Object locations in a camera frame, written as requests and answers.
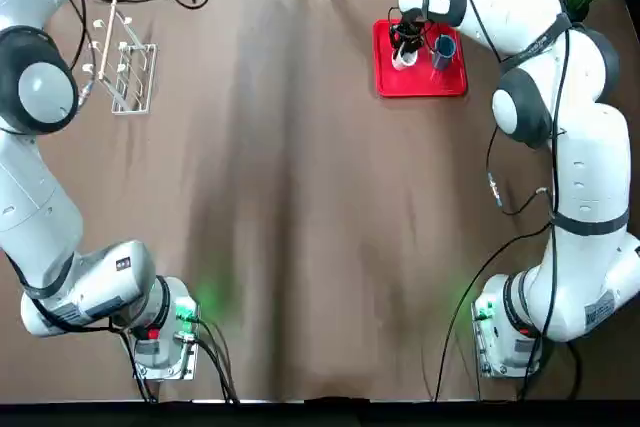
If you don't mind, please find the white cup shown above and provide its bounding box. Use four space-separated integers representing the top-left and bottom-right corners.
390 44 419 71

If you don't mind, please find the white wire cup rack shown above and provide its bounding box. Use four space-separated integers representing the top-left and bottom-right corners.
79 0 159 116

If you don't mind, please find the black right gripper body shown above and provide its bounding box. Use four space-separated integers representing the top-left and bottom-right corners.
394 9 429 33

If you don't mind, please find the blue cup with handle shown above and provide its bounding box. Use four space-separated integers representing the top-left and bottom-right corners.
432 34 459 72

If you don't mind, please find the red plastic tray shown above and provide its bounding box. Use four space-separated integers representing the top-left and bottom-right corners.
372 18 469 99

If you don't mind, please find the black cable with metal plug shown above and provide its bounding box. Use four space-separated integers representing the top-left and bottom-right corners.
485 121 556 216
67 0 99 108

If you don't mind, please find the long black cable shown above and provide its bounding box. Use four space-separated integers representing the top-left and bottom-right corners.
433 224 554 403

